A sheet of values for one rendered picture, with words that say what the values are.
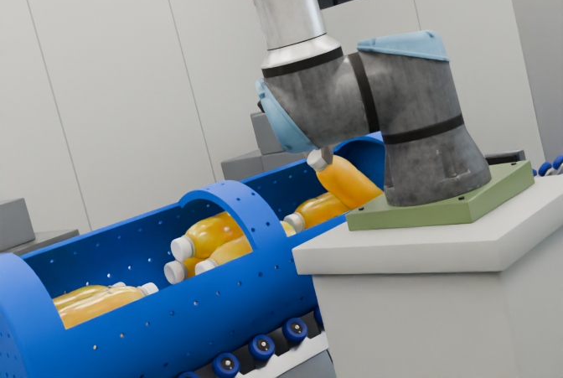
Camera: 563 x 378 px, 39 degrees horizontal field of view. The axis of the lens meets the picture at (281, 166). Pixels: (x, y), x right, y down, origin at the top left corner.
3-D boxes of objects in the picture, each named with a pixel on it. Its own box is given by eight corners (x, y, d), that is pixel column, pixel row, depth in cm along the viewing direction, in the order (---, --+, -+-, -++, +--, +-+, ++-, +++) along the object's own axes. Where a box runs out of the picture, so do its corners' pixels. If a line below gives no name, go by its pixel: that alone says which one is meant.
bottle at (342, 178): (396, 193, 156) (337, 140, 147) (388, 223, 153) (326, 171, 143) (369, 198, 161) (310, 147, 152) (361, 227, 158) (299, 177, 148)
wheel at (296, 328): (299, 311, 137) (295, 317, 138) (280, 320, 134) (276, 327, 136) (314, 332, 135) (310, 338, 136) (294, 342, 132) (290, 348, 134)
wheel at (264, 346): (266, 328, 132) (262, 333, 134) (245, 338, 130) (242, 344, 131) (281, 349, 131) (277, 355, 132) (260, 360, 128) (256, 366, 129)
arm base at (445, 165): (505, 168, 114) (488, 101, 113) (470, 198, 102) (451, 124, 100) (412, 182, 123) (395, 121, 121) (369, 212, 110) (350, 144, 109)
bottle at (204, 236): (252, 192, 147) (169, 223, 136) (277, 205, 142) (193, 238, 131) (252, 225, 150) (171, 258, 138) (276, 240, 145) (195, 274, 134)
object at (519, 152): (536, 210, 191) (524, 148, 189) (528, 215, 188) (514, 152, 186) (502, 211, 198) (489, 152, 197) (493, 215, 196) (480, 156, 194)
